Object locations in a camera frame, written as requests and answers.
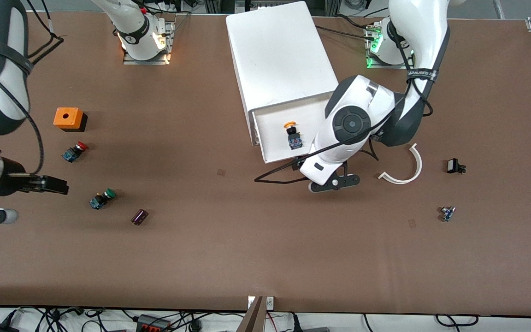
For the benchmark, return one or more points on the small blue electronic component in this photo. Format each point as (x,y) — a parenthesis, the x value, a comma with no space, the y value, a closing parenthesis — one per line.
(447,214)

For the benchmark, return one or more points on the white curved plastic strip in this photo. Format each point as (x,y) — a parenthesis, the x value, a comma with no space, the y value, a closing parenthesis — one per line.
(418,166)

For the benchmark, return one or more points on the small black plastic component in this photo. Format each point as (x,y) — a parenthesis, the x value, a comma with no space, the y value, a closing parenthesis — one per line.
(452,166)

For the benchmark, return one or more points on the maroon cylindrical capacitor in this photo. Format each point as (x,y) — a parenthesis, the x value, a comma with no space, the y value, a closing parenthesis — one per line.
(139,217)

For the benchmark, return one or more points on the red push button switch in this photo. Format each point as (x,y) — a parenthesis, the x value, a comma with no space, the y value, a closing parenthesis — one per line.
(72,154)

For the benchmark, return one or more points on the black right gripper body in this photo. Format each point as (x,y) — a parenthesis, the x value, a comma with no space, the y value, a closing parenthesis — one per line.
(13,177)

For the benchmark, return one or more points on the white drawer cabinet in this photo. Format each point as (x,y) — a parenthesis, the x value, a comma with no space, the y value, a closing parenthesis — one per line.
(279,55)

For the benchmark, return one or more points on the black power adapter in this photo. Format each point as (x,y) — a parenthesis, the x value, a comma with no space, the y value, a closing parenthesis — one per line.
(0,328)

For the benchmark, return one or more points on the yellow push button switch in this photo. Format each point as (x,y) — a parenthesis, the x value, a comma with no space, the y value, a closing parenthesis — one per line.
(294,139)

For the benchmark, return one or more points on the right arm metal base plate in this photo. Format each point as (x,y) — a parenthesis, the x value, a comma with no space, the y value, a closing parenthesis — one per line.
(170,34)

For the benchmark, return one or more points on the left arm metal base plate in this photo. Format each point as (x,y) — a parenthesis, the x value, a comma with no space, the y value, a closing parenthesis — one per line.
(385,66)

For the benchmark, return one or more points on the white mounting bracket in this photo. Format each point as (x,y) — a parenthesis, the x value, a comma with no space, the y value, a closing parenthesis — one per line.
(270,303)
(250,302)

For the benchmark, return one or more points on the green push button switch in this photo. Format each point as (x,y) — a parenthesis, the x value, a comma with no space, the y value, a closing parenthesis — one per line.
(97,202)

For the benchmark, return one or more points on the orange button enclosure box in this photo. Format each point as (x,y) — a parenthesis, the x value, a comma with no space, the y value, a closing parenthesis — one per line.
(69,121)

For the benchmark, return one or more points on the grey camera stand post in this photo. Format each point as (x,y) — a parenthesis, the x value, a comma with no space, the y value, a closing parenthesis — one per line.
(252,318)

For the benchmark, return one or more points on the white plastic drawer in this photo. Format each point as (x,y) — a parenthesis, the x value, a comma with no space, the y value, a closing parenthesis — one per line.
(274,133)

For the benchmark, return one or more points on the black orange power strip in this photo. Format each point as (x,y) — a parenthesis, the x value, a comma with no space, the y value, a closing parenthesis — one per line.
(151,324)

